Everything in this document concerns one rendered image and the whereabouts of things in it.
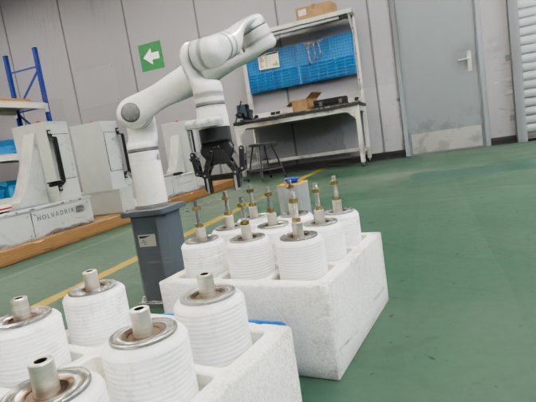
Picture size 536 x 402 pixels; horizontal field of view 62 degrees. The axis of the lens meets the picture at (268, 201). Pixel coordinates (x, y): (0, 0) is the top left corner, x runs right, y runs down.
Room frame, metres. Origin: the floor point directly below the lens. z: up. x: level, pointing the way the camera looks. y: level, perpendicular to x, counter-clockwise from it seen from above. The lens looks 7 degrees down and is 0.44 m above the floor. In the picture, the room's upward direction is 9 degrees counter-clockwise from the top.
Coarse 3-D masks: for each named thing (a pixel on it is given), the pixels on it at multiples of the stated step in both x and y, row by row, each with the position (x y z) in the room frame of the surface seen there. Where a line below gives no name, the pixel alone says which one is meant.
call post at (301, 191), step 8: (304, 184) 1.29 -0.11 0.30; (280, 192) 1.29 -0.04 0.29; (288, 192) 1.27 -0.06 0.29; (296, 192) 1.26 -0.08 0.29; (304, 192) 1.29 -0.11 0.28; (280, 200) 1.29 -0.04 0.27; (288, 200) 1.27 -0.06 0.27; (304, 200) 1.28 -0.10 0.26; (280, 208) 1.29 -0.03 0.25; (288, 208) 1.28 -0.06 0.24; (304, 208) 1.27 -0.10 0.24
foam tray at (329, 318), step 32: (352, 256) 0.91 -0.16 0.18; (160, 288) 0.94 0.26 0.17; (192, 288) 0.89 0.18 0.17; (256, 288) 0.82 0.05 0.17; (288, 288) 0.79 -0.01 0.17; (320, 288) 0.75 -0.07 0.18; (352, 288) 0.86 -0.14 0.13; (384, 288) 1.07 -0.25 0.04; (288, 320) 0.79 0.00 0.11; (320, 320) 0.76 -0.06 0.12; (352, 320) 0.84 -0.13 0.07; (320, 352) 0.76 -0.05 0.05; (352, 352) 0.82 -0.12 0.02
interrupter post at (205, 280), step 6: (198, 276) 0.57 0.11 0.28; (204, 276) 0.57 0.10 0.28; (210, 276) 0.57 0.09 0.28; (198, 282) 0.57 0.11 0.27; (204, 282) 0.57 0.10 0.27; (210, 282) 0.57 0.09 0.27; (204, 288) 0.57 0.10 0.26; (210, 288) 0.57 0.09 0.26; (204, 294) 0.57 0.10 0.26; (210, 294) 0.57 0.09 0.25
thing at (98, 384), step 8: (96, 376) 0.39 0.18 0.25; (96, 384) 0.38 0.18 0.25; (104, 384) 0.39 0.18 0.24; (88, 392) 0.37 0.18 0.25; (96, 392) 0.37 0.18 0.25; (104, 392) 0.39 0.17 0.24; (72, 400) 0.36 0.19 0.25; (80, 400) 0.36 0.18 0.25; (88, 400) 0.36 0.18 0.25; (96, 400) 0.37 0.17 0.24; (104, 400) 0.38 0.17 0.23
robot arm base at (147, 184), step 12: (132, 156) 1.32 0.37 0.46; (144, 156) 1.32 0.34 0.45; (156, 156) 1.34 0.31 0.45; (132, 168) 1.33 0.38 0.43; (144, 168) 1.32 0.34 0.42; (156, 168) 1.33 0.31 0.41; (132, 180) 1.35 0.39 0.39; (144, 180) 1.32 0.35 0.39; (156, 180) 1.33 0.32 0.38; (132, 192) 1.35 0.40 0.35; (144, 192) 1.32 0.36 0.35; (156, 192) 1.32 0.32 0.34; (144, 204) 1.32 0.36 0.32; (156, 204) 1.32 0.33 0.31
